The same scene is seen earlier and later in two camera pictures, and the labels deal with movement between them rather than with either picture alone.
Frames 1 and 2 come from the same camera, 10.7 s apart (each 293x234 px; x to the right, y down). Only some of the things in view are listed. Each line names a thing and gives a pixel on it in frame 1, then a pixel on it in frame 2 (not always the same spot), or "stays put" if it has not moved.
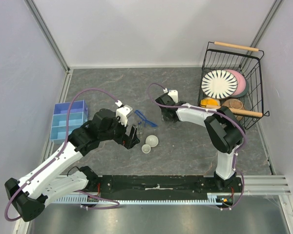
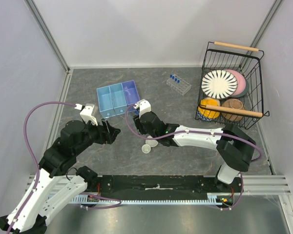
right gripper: x=163 y=116 -> x=138 y=125
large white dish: x=152 y=140 stays put
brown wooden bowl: x=235 y=104 stays put
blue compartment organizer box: x=78 y=115 -> x=114 y=100
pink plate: x=240 y=80 stays put
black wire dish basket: x=231 y=78 stays put
